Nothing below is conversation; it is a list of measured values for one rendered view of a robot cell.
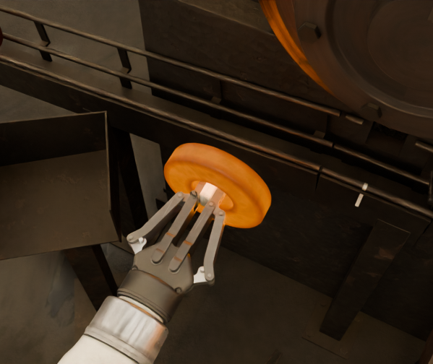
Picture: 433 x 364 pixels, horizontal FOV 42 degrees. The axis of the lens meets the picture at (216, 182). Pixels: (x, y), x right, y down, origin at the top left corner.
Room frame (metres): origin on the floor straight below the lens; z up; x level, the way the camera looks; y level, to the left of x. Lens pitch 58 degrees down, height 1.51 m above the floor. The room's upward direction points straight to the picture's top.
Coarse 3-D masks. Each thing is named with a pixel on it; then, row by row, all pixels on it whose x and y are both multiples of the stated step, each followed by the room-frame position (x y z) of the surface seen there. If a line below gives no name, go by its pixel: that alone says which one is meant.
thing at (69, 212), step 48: (0, 144) 0.60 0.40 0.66; (48, 144) 0.61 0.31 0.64; (96, 144) 0.63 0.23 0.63; (0, 192) 0.54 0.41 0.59; (48, 192) 0.54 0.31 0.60; (96, 192) 0.53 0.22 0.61; (0, 240) 0.44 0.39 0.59; (48, 240) 0.44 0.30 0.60; (96, 240) 0.43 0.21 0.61; (96, 288) 0.49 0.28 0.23
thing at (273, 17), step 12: (264, 0) 0.57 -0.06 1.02; (264, 12) 0.57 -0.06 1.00; (276, 12) 0.56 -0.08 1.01; (276, 24) 0.56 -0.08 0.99; (288, 36) 0.55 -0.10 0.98; (288, 48) 0.55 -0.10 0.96; (300, 60) 0.54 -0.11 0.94; (312, 72) 0.53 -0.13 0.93; (324, 84) 0.52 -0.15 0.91; (336, 96) 0.52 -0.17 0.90
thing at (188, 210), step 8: (192, 192) 0.38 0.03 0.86; (192, 200) 0.37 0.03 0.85; (184, 208) 0.36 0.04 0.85; (192, 208) 0.36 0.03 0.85; (184, 216) 0.35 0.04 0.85; (192, 216) 0.36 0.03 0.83; (176, 224) 0.34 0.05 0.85; (184, 224) 0.34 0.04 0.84; (168, 232) 0.33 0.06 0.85; (176, 232) 0.33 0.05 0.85; (168, 240) 0.31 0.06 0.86; (176, 240) 0.32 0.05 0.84; (160, 248) 0.30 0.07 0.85; (152, 256) 0.29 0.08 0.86; (160, 256) 0.29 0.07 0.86
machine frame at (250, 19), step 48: (144, 0) 0.78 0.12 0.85; (192, 0) 0.74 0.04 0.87; (240, 0) 0.74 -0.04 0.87; (192, 48) 0.73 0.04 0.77; (240, 48) 0.69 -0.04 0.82; (240, 96) 0.69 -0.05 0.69; (384, 144) 0.57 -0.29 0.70; (432, 144) 0.53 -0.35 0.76; (288, 192) 0.63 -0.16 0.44; (240, 240) 0.68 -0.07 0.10; (288, 240) 0.62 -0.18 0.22; (336, 240) 0.57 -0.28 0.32; (432, 240) 0.49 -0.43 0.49; (336, 288) 0.55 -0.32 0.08; (384, 288) 0.50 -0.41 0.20; (432, 288) 0.46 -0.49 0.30
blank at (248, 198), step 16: (192, 144) 0.44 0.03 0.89; (176, 160) 0.42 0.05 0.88; (192, 160) 0.41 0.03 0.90; (208, 160) 0.40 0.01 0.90; (224, 160) 0.40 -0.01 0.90; (240, 160) 0.41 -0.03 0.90; (176, 176) 0.42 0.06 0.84; (192, 176) 0.41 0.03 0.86; (208, 176) 0.39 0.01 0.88; (224, 176) 0.38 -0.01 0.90; (240, 176) 0.39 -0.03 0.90; (256, 176) 0.39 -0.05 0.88; (176, 192) 0.42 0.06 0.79; (224, 192) 0.39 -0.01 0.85; (240, 192) 0.37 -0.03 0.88; (256, 192) 0.37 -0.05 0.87; (224, 208) 0.39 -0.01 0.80; (240, 208) 0.37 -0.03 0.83; (256, 208) 0.36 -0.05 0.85; (240, 224) 0.38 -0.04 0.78; (256, 224) 0.36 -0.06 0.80
